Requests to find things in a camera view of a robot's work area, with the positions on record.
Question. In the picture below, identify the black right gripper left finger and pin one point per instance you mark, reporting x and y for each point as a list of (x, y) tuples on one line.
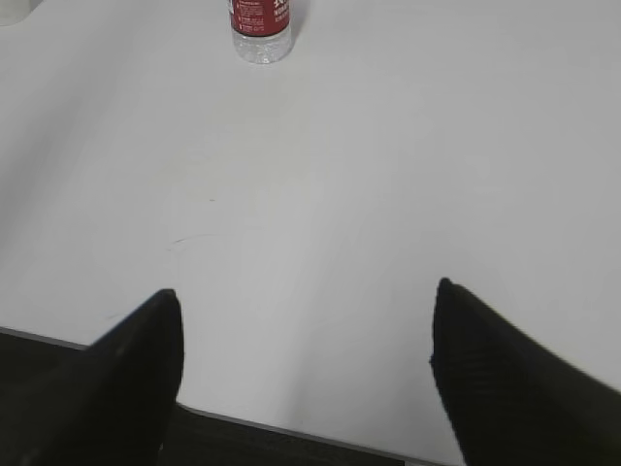
[(107, 404)]

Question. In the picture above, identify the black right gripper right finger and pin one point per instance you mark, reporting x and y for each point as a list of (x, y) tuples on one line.
[(511, 401)]

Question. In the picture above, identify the Nongfu Spring water bottle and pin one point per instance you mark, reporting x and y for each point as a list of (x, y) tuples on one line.
[(261, 29)]

